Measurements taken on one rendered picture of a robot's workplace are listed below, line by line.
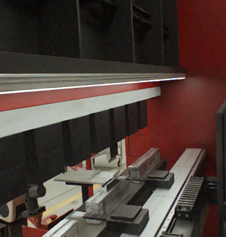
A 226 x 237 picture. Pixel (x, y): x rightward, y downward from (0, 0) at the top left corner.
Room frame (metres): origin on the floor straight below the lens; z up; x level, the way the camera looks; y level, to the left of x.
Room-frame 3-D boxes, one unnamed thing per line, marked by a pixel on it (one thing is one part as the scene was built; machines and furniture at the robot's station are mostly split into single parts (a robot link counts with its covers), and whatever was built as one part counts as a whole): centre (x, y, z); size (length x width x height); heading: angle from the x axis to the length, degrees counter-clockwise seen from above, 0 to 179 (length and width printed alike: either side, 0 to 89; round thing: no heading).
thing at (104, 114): (1.35, 0.08, 1.26); 0.15 x 0.09 x 0.17; 158
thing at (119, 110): (1.54, 0.01, 1.26); 0.15 x 0.09 x 0.17; 158
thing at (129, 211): (1.05, 0.04, 1.01); 0.26 x 0.12 x 0.05; 68
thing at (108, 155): (1.52, 0.01, 1.13); 0.10 x 0.02 x 0.10; 158
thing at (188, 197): (1.17, -0.28, 1.02); 0.37 x 0.06 x 0.04; 158
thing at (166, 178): (1.45, -0.13, 1.01); 0.26 x 0.12 x 0.05; 68
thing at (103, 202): (1.46, 0.03, 0.92); 0.39 x 0.06 x 0.10; 158
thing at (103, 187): (1.49, 0.02, 0.98); 0.20 x 0.03 x 0.03; 158
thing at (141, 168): (2.02, -0.20, 0.92); 0.50 x 0.06 x 0.10; 158
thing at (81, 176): (1.57, 0.15, 1.00); 0.26 x 0.18 x 0.01; 68
